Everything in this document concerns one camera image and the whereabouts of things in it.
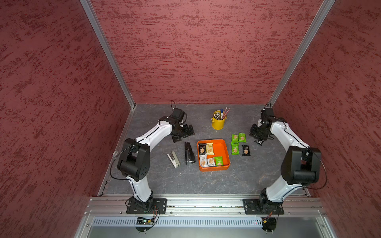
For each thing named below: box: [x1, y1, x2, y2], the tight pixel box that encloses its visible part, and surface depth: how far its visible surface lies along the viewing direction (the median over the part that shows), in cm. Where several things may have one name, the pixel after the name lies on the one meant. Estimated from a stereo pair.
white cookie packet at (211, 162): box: [207, 157, 216, 167], surface depth 89 cm
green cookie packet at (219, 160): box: [214, 156, 224, 167], surface depth 91 cm
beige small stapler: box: [166, 150, 181, 169], surface depth 89 cm
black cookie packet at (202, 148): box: [198, 142, 207, 156], surface depth 94 cm
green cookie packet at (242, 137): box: [238, 132, 247, 143], surface depth 102 cm
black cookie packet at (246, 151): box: [241, 144, 251, 157], surface depth 96 cm
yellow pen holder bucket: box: [211, 110, 227, 131], surface depth 105 cm
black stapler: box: [184, 141, 196, 165], surface depth 92 cm
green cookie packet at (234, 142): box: [230, 133, 240, 147], surface depth 102 cm
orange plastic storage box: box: [197, 138, 231, 172], surface depth 94 cm
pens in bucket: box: [213, 106, 231, 120], surface depth 103 cm
